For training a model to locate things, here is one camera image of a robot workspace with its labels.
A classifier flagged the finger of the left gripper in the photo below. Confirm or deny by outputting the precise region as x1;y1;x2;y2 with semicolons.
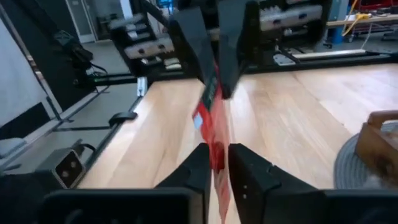
216;0;250;100
169;7;216;84

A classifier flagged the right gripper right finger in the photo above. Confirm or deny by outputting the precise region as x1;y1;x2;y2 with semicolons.
228;142;398;224

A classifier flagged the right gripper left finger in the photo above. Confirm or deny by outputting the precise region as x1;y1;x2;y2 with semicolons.
39;142;213;224

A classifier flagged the red strawberry tea bag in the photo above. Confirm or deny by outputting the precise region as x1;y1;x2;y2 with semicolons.
192;60;233;224

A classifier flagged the silver aluminium extrusion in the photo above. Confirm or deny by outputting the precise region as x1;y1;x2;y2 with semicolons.
136;77;149;98

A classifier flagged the black table clamp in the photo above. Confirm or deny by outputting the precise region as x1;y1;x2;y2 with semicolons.
108;111;139;128

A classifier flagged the grey round woven placemat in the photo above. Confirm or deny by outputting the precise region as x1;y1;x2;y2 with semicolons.
333;121;398;190

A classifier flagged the blue plastic drum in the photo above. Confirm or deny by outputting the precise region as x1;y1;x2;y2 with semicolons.
328;0;349;44

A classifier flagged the wooden compartment tray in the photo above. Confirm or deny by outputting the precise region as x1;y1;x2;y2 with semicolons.
354;110;398;185

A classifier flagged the wooden workbench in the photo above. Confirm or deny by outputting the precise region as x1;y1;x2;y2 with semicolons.
326;13;398;28

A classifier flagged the black aluminium table frame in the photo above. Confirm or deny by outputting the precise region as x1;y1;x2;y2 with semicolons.
0;0;398;175

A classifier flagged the grey table-level camera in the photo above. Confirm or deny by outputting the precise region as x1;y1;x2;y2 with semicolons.
35;147;87;190

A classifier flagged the yellow hanging cable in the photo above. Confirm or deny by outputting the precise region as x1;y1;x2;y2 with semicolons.
341;0;373;37

